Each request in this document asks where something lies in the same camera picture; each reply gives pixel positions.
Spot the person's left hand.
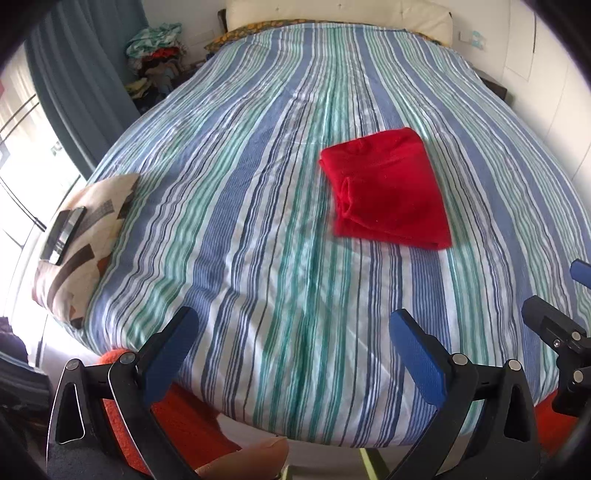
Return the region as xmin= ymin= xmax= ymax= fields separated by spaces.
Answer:
xmin=195 ymin=437 xmax=290 ymax=480

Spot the red knit sweater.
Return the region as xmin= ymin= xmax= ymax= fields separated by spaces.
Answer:
xmin=318 ymin=127 xmax=452 ymax=250

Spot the patchwork patterned cushion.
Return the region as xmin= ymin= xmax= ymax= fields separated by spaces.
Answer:
xmin=32 ymin=174 xmax=139 ymax=330

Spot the blue curtain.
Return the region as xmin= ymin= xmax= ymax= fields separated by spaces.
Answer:
xmin=24 ymin=1 xmax=148 ymax=178

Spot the wall socket plate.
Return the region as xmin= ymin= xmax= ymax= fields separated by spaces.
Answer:
xmin=458 ymin=30 xmax=487 ymax=51

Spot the cream padded headboard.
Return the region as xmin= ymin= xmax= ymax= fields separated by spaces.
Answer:
xmin=225 ymin=0 xmax=454 ymax=47

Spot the pile of colourful clothes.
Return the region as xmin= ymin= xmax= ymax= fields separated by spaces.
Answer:
xmin=125 ymin=23 xmax=185 ymax=114

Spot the blue green striped bedspread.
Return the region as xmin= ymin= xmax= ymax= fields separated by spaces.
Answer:
xmin=77 ymin=23 xmax=590 ymax=447

